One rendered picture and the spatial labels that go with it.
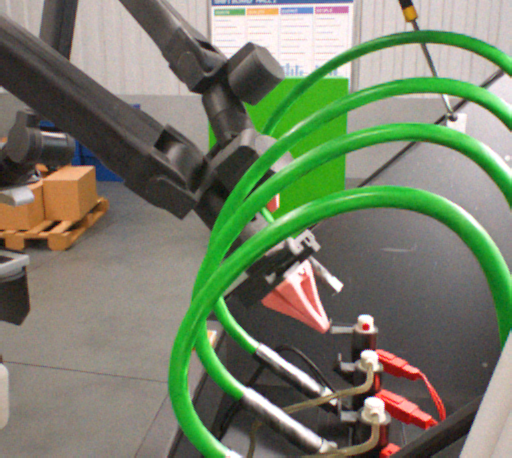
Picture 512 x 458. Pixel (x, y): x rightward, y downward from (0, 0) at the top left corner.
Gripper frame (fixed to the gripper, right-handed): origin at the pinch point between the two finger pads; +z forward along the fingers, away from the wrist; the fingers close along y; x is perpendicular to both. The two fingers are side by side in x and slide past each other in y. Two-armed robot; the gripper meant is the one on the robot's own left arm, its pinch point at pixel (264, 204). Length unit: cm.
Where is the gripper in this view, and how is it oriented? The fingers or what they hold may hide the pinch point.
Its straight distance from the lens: 73.8
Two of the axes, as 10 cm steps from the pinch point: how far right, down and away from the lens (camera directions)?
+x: -5.6, 5.7, 6.0
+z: 3.3, 8.2, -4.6
